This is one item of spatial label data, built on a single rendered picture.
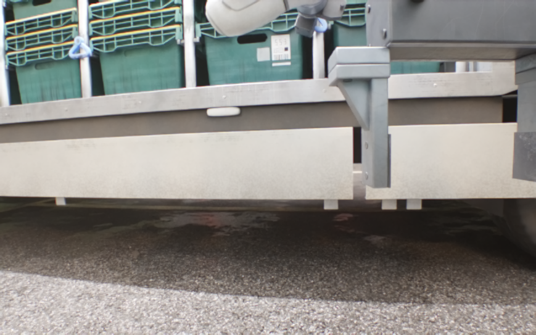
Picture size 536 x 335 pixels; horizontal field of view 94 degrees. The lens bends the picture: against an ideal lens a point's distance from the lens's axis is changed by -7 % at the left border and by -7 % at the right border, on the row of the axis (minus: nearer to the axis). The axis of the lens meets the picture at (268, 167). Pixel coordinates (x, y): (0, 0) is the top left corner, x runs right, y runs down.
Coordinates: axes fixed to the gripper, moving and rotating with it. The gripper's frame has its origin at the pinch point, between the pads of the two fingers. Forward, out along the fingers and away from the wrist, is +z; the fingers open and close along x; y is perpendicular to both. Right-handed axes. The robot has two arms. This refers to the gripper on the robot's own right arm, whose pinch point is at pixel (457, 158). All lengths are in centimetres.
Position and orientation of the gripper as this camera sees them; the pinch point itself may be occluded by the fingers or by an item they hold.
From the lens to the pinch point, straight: 25.7
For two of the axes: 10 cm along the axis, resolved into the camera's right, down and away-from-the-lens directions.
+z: 0.3, 10.0, 0.9
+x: 10.0, -0.3, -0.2
